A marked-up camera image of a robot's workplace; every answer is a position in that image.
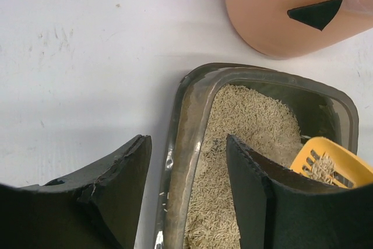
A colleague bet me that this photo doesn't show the cat litter granules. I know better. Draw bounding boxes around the cat litter granules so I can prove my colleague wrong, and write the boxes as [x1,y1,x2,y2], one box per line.
[183,84,302,248]

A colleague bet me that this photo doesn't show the yellow plastic litter scoop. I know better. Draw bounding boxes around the yellow plastic litter scoop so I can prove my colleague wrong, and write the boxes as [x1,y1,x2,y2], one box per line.
[290,136,372,189]

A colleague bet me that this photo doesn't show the dark grey litter box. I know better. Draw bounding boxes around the dark grey litter box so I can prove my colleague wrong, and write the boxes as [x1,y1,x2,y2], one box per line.
[153,63,359,248]

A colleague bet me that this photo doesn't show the litter clump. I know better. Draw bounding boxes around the litter clump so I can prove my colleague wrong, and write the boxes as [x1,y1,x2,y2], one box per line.
[306,154,335,185]

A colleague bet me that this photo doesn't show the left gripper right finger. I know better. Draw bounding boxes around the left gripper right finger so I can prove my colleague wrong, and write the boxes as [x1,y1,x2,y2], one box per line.
[226,135,372,248]

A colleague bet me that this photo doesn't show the orange trash bin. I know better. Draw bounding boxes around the orange trash bin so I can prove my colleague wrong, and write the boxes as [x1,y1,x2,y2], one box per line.
[226,0,372,58]

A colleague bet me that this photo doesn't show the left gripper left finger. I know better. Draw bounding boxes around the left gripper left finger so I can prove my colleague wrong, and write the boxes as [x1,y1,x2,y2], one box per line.
[1,135,152,248]

